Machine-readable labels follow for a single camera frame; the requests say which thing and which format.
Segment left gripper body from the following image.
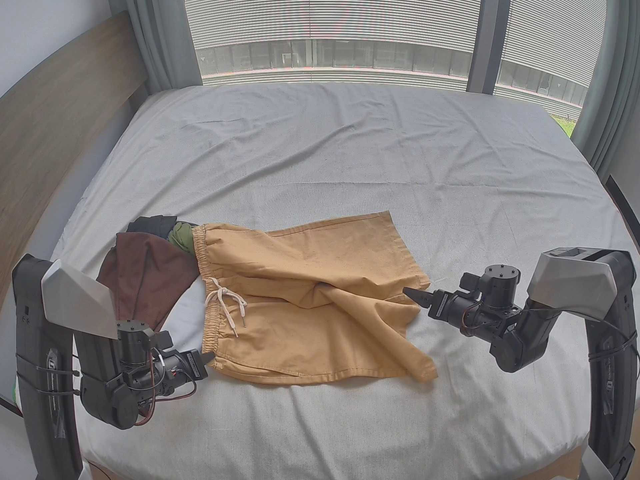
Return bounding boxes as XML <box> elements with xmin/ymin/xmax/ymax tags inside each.
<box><xmin>163</xmin><ymin>349</ymin><xmax>210</xmax><ymax>382</ymax></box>

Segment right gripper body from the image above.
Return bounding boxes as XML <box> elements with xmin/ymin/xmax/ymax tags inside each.
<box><xmin>428</xmin><ymin>289</ymin><xmax>484</xmax><ymax>328</ymax></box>

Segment tan shorts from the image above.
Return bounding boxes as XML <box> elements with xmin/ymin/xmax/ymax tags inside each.
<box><xmin>192</xmin><ymin>211</ymin><xmax>438</xmax><ymax>385</ymax></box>

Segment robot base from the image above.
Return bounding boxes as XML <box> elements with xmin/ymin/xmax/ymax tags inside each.
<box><xmin>581</xmin><ymin>445</ymin><xmax>617</xmax><ymax>480</ymax></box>

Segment pale blue garment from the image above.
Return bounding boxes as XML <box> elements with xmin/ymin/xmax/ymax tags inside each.
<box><xmin>162</xmin><ymin>278</ymin><xmax>208</xmax><ymax>349</ymax></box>

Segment brown garment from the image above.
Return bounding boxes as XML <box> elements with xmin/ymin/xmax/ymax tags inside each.
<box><xmin>96</xmin><ymin>232</ymin><xmax>201</xmax><ymax>334</ymax></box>

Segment green garment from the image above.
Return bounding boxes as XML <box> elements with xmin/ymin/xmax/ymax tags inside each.
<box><xmin>167</xmin><ymin>222</ymin><xmax>198</xmax><ymax>259</ymax></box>

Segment black garment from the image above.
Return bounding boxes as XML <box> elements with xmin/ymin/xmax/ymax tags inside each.
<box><xmin>126</xmin><ymin>214</ymin><xmax>177</xmax><ymax>241</ymax></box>

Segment bed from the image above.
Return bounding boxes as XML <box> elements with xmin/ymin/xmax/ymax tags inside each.
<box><xmin>0</xmin><ymin>10</ymin><xmax>640</xmax><ymax>480</ymax></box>

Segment blue-green curtain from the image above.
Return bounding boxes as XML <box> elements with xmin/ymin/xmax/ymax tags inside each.
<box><xmin>104</xmin><ymin>0</ymin><xmax>203</xmax><ymax>96</ymax></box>
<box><xmin>570</xmin><ymin>0</ymin><xmax>640</xmax><ymax>184</ymax></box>

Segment window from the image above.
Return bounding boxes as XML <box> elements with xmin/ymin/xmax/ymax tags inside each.
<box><xmin>179</xmin><ymin>0</ymin><xmax>608</xmax><ymax>136</ymax></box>

